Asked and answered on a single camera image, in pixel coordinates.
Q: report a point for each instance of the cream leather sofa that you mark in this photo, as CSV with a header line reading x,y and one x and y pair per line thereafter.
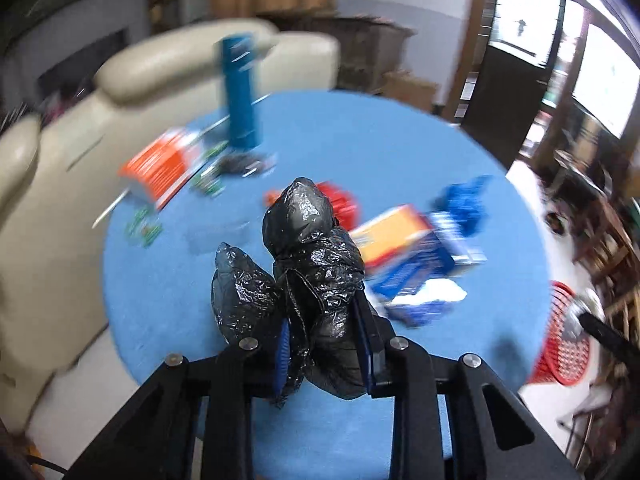
x,y
57,179

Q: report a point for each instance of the black plastic trash bag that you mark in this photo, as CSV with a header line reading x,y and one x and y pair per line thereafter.
x,y
313,279

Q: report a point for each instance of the clear plastic tray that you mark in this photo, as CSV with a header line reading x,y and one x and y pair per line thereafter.
x,y
202,240

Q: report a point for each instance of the teal thermos bottle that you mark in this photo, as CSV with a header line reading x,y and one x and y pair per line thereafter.
x,y
237,58

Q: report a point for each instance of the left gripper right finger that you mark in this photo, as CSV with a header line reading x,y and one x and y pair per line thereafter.
x,y
395,367

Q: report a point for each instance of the wooden radiator cabinet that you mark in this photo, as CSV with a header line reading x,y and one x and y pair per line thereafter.
x,y
370,47

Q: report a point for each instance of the red plastic bag ball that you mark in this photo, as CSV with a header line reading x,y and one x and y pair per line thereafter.
x,y
304,206

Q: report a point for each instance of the orange white tissue pack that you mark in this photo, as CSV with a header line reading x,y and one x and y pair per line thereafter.
x,y
157,173

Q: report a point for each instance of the red plastic trash basket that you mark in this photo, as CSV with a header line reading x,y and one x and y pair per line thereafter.
x,y
560,361

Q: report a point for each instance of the green wrapped candy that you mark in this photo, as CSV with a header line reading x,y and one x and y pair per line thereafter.
x,y
208,182

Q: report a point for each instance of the cardboard box on floor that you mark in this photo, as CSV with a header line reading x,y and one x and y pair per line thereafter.
x,y
411,90

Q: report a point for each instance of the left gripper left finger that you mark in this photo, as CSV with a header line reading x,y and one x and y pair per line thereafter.
x,y
254,367

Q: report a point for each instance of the green candy wrapper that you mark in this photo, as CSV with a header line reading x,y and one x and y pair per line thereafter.
x,y
144,228

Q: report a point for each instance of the blue plastic bag ball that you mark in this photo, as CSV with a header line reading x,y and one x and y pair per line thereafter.
x,y
464,203

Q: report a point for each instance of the yellow red medicine box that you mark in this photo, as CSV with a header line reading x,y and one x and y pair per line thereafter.
x,y
389,235

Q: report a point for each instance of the bag of dark seeds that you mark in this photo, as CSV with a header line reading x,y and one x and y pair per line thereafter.
x,y
246,165

